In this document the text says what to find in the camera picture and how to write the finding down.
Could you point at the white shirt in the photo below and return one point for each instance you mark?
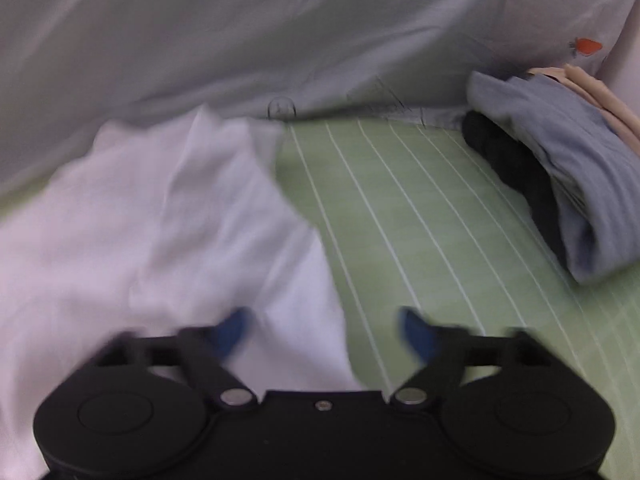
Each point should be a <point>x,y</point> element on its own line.
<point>150,235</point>

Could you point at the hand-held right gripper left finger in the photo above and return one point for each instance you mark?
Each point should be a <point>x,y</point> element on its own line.
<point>234,334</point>

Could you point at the carrot print quilt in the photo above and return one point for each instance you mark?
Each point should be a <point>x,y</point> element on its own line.
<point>250,35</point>

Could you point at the folded blue-grey garment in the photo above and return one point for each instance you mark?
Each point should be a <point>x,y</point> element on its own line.
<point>575,160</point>

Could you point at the folded black garment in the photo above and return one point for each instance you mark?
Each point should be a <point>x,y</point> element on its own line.
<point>515,170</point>

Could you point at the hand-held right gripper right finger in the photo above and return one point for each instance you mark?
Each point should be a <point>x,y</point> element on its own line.
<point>416,331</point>

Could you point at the folded beige garment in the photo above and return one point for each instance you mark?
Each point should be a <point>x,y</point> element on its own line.
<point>615,105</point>

